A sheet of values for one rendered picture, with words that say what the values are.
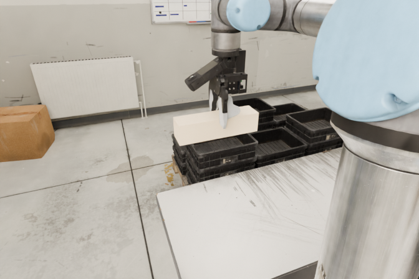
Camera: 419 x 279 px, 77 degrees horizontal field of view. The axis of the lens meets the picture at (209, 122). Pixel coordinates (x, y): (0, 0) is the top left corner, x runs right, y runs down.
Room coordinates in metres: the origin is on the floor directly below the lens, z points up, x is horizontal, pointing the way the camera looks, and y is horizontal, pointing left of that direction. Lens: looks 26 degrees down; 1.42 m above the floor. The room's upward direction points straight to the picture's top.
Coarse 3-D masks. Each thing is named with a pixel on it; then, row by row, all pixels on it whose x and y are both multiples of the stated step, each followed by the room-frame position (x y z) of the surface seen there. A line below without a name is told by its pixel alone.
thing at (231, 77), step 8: (240, 48) 0.72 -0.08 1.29; (224, 56) 0.65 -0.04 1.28; (232, 56) 0.66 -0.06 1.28; (240, 56) 0.68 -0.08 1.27; (232, 64) 0.68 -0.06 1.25; (240, 64) 0.68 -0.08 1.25; (224, 72) 0.67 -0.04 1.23; (232, 72) 0.68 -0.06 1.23; (240, 72) 0.68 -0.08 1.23; (216, 80) 0.66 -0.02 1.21; (224, 80) 0.65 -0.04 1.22; (232, 80) 0.66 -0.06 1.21; (240, 80) 0.67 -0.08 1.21; (216, 88) 0.66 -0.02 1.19; (232, 88) 0.67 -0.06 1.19; (240, 88) 0.68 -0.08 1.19
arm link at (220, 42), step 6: (216, 36) 0.66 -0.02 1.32; (222, 36) 0.65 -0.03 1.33; (228, 36) 0.65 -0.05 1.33; (234, 36) 0.66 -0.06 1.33; (240, 36) 0.68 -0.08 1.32; (216, 42) 0.66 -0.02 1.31; (222, 42) 0.65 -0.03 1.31; (228, 42) 0.65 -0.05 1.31; (234, 42) 0.66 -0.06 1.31; (240, 42) 0.68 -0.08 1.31; (216, 48) 0.66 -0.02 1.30; (222, 48) 0.65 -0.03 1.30; (228, 48) 0.65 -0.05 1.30; (234, 48) 0.66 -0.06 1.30
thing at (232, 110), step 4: (228, 96) 0.66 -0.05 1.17; (220, 100) 0.65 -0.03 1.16; (228, 100) 0.66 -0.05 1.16; (232, 100) 0.66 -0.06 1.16; (220, 104) 0.65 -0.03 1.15; (228, 104) 0.65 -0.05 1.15; (232, 104) 0.66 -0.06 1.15; (220, 108) 0.65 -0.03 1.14; (228, 108) 0.65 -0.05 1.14; (232, 108) 0.66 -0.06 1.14; (236, 108) 0.66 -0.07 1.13; (220, 112) 0.65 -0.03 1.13; (228, 112) 0.65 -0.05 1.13; (232, 112) 0.65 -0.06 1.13; (236, 112) 0.66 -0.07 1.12; (220, 116) 0.64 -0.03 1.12; (224, 116) 0.64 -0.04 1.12; (228, 116) 0.65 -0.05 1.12; (232, 116) 0.65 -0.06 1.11; (220, 120) 0.64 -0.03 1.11; (224, 120) 0.64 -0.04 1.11; (220, 124) 0.65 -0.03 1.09; (224, 124) 0.64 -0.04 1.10; (224, 128) 0.65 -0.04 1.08
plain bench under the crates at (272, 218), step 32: (320, 160) 1.05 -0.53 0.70; (160, 192) 0.82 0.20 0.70; (192, 192) 0.82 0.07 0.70; (224, 192) 0.82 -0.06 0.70; (256, 192) 0.82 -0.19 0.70; (288, 192) 0.82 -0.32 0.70; (320, 192) 0.82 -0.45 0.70; (192, 224) 0.66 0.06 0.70; (224, 224) 0.66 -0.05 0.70; (256, 224) 0.66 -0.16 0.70; (288, 224) 0.66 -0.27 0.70; (320, 224) 0.66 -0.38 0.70; (192, 256) 0.54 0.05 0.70; (224, 256) 0.54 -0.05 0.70; (256, 256) 0.54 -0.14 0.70; (288, 256) 0.54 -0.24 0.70
